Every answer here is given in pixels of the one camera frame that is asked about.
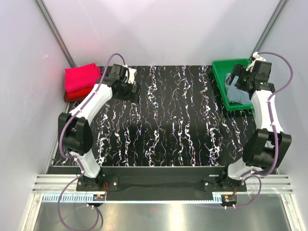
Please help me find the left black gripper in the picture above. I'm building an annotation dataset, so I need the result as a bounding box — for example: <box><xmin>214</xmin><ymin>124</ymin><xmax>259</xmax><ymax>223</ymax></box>
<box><xmin>113</xmin><ymin>79</ymin><xmax>141</xmax><ymax>104</ymax></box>

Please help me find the magenta t shirt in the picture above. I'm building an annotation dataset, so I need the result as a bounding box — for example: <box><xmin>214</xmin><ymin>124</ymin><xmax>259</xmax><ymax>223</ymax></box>
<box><xmin>64</xmin><ymin>63</ymin><xmax>101</xmax><ymax>93</ymax></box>

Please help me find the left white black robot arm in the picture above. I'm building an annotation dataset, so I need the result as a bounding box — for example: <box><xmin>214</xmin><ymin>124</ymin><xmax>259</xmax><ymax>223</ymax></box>
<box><xmin>58</xmin><ymin>64</ymin><xmax>141</xmax><ymax>191</ymax></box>

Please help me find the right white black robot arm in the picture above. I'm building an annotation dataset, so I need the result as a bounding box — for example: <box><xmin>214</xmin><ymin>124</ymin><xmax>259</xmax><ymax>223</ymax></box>
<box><xmin>218</xmin><ymin>60</ymin><xmax>292</xmax><ymax>191</ymax></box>

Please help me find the green plastic bin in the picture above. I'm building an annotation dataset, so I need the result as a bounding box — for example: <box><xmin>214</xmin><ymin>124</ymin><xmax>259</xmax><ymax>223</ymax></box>
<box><xmin>212</xmin><ymin>58</ymin><xmax>253</xmax><ymax>111</ymax></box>

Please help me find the grey blue t shirt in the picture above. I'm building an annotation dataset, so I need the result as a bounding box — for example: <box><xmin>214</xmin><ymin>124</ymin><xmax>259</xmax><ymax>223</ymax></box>
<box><xmin>225</xmin><ymin>73</ymin><xmax>251</xmax><ymax>105</ymax></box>

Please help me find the folded dark red t shirt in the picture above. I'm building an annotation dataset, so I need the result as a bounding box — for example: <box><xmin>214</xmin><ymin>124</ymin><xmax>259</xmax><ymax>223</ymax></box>
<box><xmin>64</xmin><ymin>93</ymin><xmax>86</xmax><ymax>103</ymax></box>

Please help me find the left orange connector box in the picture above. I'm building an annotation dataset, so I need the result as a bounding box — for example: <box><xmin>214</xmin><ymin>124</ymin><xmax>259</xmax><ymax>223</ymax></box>
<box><xmin>93</xmin><ymin>192</ymin><xmax>106</xmax><ymax>203</ymax></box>

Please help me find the orange connector box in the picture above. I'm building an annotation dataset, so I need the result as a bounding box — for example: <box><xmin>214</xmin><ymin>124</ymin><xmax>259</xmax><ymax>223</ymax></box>
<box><xmin>93</xmin><ymin>192</ymin><xmax>106</xmax><ymax>203</ymax></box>
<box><xmin>222</xmin><ymin>194</ymin><xmax>237</xmax><ymax>204</ymax></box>

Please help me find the right orange connector box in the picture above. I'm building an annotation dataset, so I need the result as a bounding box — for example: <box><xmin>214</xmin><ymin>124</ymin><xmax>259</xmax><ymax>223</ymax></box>
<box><xmin>222</xmin><ymin>194</ymin><xmax>237</xmax><ymax>204</ymax></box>

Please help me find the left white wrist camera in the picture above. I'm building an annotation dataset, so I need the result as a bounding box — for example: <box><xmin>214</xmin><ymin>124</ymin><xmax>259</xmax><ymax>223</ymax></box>
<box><xmin>125</xmin><ymin>65</ymin><xmax>137</xmax><ymax>84</ymax></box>

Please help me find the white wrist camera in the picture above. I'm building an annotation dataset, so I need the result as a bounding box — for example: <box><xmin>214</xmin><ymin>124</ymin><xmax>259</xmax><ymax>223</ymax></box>
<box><xmin>125</xmin><ymin>65</ymin><xmax>137</xmax><ymax>84</ymax></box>
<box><xmin>246</xmin><ymin>51</ymin><xmax>266</xmax><ymax>73</ymax></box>

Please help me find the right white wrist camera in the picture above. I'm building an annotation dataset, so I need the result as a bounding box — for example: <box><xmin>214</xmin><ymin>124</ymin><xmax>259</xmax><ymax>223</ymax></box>
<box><xmin>246</xmin><ymin>51</ymin><xmax>266</xmax><ymax>73</ymax></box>

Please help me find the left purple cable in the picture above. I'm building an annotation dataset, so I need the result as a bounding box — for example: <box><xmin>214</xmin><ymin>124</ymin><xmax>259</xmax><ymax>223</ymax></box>
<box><xmin>57</xmin><ymin>53</ymin><xmax>127</xmax><ymax>229</ymax></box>

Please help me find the right aluminium corner post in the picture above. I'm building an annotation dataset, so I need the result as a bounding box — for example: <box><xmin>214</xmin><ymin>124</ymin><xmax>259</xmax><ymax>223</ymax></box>
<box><xmin>248</xmin><ymin>0</ymin><xmax>289</xmax><ymax>59</ymax></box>

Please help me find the aluminium corner post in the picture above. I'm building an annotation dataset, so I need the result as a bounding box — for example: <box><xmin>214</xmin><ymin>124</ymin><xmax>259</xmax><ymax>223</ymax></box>
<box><xmin>248</xmin><ymin>0</ymin><xmax>289</xmax><ymax>59</ymax></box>
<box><xmin>34</xmin><ymin>0</ymin><xmax>77</xmax><ymax>68</ymax></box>

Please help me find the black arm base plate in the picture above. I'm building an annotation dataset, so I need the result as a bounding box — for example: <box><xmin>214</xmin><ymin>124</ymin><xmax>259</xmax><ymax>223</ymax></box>
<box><xmin>77</xmin><ymin>167</ymin><xmax>246</xmax><ymax>193</ymax></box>

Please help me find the left aluminium corner post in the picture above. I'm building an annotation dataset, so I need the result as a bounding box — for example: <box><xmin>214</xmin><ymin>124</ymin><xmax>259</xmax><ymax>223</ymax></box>
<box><xmin>34</xmin><ymin>0</ymin><xmax>77</xmax><ymax>68</ymax></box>

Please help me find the white slotted cable duct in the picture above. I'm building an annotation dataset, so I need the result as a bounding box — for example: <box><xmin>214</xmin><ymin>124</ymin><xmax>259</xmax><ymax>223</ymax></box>
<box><xmin>42</xmin><ymin>193</ymin><xmax>222</xmax><ymax>205</ymax></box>

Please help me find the aluminium front rail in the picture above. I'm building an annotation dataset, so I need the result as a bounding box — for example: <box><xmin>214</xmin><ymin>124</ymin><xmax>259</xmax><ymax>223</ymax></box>
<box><xmin>32</xmin><ymin>175</ymin><xmax>293</xmax><ymax>193</ymax></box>

